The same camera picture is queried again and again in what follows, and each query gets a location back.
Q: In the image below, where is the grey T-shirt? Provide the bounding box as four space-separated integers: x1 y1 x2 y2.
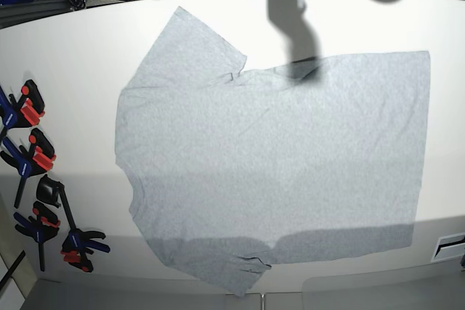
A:
115 8 430 295

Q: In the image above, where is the top blue orange bar clamp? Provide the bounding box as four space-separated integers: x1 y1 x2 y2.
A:
1 79 45 139

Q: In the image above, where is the blue orange bar clamp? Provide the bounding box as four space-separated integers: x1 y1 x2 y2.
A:
1 128 56 208
1 79 45 139
13 201 60 272

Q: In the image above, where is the large black blue bar clamp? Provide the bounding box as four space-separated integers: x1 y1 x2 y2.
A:
36 175 110 273

